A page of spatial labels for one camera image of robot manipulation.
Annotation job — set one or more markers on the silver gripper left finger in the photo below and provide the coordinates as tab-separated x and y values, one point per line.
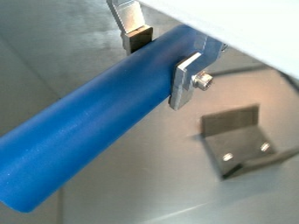
135	32

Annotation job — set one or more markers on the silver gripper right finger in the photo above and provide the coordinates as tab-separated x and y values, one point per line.
188	72

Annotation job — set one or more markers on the blue cylinder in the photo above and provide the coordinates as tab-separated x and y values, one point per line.
51	146

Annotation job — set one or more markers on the black curved cradle stand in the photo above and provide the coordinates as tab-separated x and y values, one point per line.
238	144

